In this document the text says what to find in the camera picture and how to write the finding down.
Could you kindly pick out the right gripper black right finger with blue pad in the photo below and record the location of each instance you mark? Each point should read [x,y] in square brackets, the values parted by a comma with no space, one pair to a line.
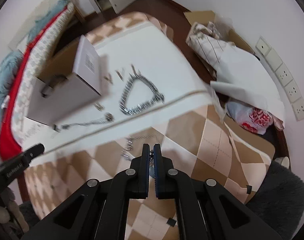
[205,209]

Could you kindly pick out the bed with checkered mattress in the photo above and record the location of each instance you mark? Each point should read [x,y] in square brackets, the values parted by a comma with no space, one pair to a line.
[40,54]

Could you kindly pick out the red blanket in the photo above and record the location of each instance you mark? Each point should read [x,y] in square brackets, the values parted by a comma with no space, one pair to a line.
[9,147]

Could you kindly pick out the dark fuzzy stool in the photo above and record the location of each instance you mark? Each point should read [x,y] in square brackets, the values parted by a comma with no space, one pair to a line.
[280,200]

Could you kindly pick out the white cup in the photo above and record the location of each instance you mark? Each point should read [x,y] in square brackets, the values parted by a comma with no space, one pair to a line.
[283,161]

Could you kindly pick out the red and white plastic bag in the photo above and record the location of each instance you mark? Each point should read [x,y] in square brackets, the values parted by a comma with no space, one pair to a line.
[249,118]

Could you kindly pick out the white grid-pattern bedding bundle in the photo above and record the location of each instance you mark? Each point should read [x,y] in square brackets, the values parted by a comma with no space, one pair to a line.
[238,73]

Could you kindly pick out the brown cardboard box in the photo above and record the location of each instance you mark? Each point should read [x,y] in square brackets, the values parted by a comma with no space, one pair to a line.
[223,25]

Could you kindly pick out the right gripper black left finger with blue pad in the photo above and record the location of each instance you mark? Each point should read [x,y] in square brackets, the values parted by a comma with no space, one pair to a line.
[98,209]

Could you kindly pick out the blue-grey quilt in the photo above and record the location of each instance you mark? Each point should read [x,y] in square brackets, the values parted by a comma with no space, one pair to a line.
[10,64]

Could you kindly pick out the brown checkered table cover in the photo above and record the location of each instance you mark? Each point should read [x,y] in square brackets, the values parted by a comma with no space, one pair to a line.
[199,142]

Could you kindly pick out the white wall socket strip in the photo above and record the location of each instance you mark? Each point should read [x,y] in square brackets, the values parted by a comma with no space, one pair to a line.
[284,77]

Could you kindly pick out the white printed cloth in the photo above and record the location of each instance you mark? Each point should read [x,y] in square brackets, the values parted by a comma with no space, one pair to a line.
[145,80]

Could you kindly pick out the small silver pendant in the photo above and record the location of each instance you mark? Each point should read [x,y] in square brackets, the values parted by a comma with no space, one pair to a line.
[98,106]

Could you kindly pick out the open cardboard box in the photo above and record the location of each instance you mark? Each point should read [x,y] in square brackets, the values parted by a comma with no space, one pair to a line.
[68,82]

